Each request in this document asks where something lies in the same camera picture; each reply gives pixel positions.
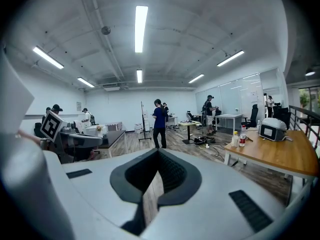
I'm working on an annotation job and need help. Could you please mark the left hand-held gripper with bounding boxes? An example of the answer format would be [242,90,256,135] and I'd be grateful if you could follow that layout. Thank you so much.
[39,110,103,164]

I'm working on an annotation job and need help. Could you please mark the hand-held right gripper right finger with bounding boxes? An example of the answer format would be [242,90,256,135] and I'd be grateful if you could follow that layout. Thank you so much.
[139,148,286,240]

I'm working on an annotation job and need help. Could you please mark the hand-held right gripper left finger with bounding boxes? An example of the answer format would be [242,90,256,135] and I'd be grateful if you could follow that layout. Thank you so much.
[43,148,160,240]

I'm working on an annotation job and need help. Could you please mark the person's left forearm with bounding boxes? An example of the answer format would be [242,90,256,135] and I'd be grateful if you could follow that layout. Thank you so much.
[16,129,42,145]

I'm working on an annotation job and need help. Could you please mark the white storage box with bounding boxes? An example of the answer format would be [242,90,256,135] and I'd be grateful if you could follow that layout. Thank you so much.
[83,125,109,138]

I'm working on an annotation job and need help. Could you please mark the black top desk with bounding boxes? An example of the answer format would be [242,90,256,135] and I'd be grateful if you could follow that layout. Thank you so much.
[98,130,129,159]

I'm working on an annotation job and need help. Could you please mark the patterned foam box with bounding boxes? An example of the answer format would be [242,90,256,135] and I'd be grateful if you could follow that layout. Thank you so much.
[107,121,123,133]

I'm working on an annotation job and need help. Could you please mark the yellow cap clear bottle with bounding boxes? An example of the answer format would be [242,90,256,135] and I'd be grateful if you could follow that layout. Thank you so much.
[231,130,240,149]

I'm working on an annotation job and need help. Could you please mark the bottles on table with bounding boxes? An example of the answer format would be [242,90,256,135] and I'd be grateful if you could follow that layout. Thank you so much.
[239,125,247,147]

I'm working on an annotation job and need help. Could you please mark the black floor stand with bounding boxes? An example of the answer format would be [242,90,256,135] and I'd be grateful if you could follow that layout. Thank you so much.
[138,101,153,142]

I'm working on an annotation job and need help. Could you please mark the white shelf rack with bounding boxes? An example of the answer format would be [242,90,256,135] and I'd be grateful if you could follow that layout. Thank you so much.
[142,110,151,132]

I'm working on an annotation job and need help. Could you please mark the wooden table white legs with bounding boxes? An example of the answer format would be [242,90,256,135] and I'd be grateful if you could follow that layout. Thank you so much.
[223,129,320,185]

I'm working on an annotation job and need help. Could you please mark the white desk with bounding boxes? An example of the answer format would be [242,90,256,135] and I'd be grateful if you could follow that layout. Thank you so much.
[215,113,244,136]

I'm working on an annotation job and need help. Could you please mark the small white table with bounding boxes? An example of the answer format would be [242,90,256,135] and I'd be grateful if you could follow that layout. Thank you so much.
[167,115,179,128]

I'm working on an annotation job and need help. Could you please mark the grey countertop appliance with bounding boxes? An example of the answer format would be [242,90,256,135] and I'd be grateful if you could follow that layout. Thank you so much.
[258,117,288,142]

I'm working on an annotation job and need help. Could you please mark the frosted glass partition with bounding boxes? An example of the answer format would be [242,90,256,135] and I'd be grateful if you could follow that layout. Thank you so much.
[194,68,286,115]

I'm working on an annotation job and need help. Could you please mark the black metal railing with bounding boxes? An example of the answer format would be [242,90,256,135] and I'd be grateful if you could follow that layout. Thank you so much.
[288,105,320,160]

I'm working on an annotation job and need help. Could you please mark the large window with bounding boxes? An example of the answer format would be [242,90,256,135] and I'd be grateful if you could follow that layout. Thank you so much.
[298,86,320,110]

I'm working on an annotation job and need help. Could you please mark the black cable bundle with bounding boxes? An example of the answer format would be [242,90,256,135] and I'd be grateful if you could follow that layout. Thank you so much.
[193,135,216,145]

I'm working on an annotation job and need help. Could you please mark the light wood pedestal table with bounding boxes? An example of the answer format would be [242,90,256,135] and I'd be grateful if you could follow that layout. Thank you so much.
[178,120,201,145]

